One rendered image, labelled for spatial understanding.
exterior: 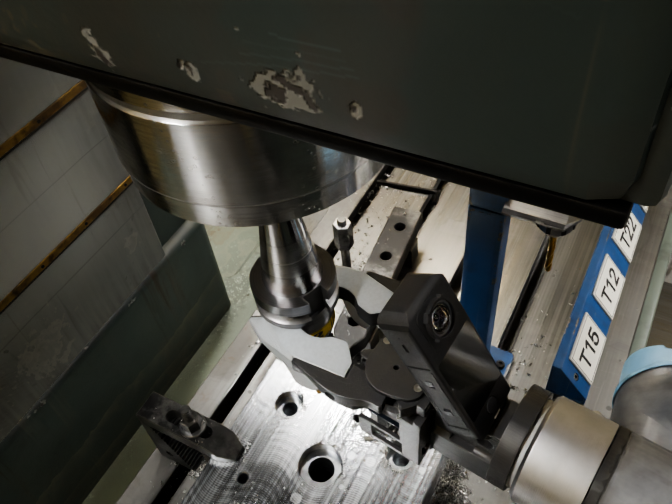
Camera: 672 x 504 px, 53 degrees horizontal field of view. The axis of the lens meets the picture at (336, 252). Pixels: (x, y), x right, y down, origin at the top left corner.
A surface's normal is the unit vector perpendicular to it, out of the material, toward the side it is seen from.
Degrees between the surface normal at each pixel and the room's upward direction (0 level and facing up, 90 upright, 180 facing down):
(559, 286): 0
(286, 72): 90
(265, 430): 0
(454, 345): 61
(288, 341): 0
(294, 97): 90
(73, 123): 91
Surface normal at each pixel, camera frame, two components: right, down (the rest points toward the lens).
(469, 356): 0.68, 0.00
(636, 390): -0.73, -0.63
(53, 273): 0.88, 0.31
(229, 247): -0.08, -0.66
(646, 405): -0.62, -0.63
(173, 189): -0.43, 0.70
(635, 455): 0.07, -0.80
